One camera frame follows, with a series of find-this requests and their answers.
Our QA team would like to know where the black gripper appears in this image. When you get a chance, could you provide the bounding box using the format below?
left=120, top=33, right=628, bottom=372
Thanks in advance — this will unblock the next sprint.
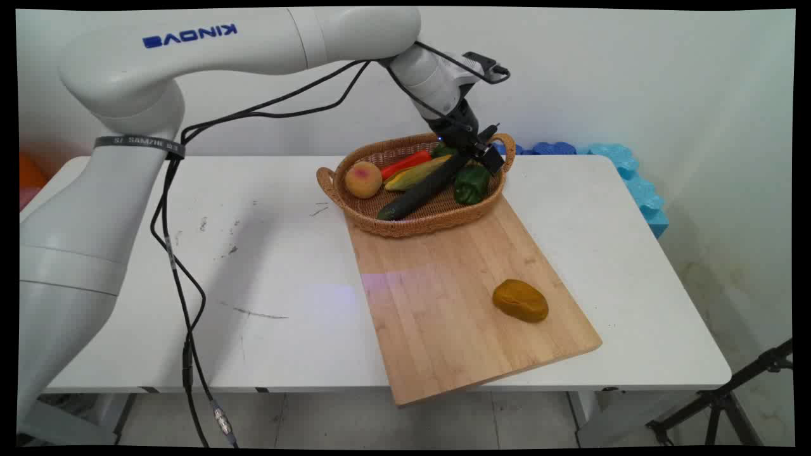
left=426, top=98, right=506, bottom=176

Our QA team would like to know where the brown toy potato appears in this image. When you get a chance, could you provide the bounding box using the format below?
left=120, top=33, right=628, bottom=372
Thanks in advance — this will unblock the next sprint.
left=492, top=279, right=550, bottom=324

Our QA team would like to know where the green toy bell pepper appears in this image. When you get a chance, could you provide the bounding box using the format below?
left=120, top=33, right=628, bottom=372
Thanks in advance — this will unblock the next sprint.
left=453, top=165, right=492, bottom=206

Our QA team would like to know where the blue foam piece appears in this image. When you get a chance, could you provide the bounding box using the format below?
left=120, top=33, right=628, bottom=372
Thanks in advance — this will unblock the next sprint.
left=494, top=141, right=578, bottom=156
left=623, top=174, right=665, bottom=213
left=642, top=209, right=671, bottom=239
left=588, top=143, right=640, bottom=180

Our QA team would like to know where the yellow toy corn cob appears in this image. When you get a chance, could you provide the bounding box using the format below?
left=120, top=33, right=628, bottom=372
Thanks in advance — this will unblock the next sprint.
left=384, top=155, right=452, bottom=193

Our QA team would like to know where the red toy chili pepper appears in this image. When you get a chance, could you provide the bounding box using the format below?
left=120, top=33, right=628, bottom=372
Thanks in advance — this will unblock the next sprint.
left=380, top=150, right=433, bottom=181

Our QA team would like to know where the dark green toy cucumber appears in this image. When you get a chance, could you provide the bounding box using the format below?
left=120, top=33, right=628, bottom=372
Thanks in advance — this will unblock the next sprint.
left=376, top=152, right=473, bottom=222

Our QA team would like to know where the woven wicker basket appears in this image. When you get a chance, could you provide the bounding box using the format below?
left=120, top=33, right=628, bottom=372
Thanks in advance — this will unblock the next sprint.
left=316, top=132, right=516, bottom=239

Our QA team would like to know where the toy peach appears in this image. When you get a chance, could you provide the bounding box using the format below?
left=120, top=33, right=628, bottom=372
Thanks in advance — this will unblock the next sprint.
left=345, top=161, right=384, bottom=200

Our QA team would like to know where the wooden cutting board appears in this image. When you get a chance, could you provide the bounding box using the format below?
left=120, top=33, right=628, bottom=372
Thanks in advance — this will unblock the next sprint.
left=345, top=193, right=604, bottom=408

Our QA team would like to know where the white table leg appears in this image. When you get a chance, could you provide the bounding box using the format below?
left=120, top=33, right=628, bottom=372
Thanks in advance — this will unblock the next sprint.
left=567, top=391, right=634, bottom=448

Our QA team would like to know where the black tripod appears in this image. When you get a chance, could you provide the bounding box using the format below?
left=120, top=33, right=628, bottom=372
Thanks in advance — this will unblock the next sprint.
left=646, top=339, right=795, bottom=448

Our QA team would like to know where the orange foam block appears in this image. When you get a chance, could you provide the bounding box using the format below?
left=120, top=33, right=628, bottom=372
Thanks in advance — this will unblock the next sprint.
left=19, top=152, right=50, bottom=211

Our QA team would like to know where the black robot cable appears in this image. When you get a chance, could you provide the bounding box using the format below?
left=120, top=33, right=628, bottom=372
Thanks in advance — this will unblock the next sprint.
left=150, top=41, right=511, bottom=448

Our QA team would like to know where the black velcro strap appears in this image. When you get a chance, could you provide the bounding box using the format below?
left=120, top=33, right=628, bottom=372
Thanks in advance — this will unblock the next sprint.
left=94, top=135, right=186, bottom=160

